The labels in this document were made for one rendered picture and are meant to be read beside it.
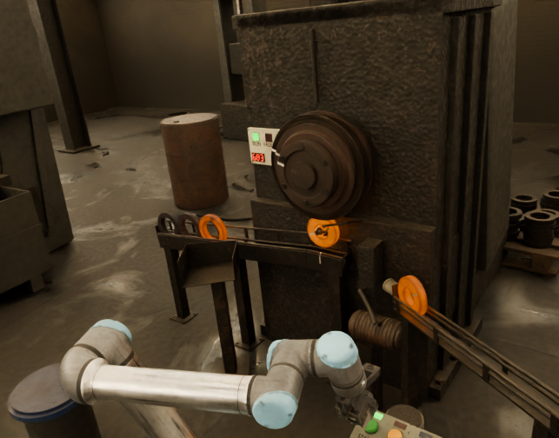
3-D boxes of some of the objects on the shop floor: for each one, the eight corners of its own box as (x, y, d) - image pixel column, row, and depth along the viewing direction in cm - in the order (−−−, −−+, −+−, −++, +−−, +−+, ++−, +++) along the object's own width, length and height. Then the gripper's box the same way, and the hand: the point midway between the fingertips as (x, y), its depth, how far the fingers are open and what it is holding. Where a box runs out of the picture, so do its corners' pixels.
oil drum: (202, 188, 563) (189, 110, 529) (241, 195, 528) (229, 112, 495) (162, 205, 520) (146, 122, 486) (202, 214, 485) (187, 124, 452)
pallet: (388, 241, 392) (387, 189, 375) (429, 207, 449) (429, 161, 432) (555, 276, 319) (564, 215, 303) (578, 231, 377) (587, 176, 360)
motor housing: (363, 397, 236) (360, 302, 215) (406, 414, 223) (408, 316, 203) (350, 414, 226) (345, 317, 206) (395, 434, 214) (395, 332, 193)
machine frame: (322, 281, 342) (305, 9, 276) (483, 324, 280) (511, -13, 213) (258, 335, 289) (217, 16, 223) (438, 404, 227) (456, -10, 161)
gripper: (325, 393, 125) (342, 433, 138) (356, 407, 120) (372, 447, 133) (340, 366, 130) (356, 407, 143) (371, 377, 125) (384, 419, 137)
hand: (367, 414), depth 139 cm, fingers closed
